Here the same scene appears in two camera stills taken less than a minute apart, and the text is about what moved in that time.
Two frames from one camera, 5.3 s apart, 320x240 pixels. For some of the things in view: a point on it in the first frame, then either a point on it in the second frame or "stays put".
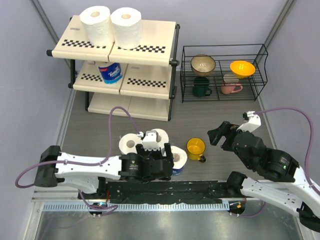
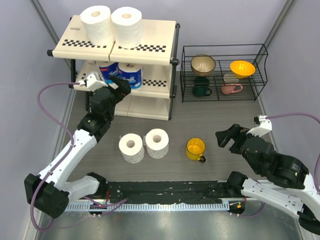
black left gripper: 143,153 → 123,89
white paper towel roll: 127,27 stays put
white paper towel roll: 97,21 stays put
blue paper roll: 111,73 stays put
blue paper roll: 179,157 → 131,72
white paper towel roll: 127,143 stays put
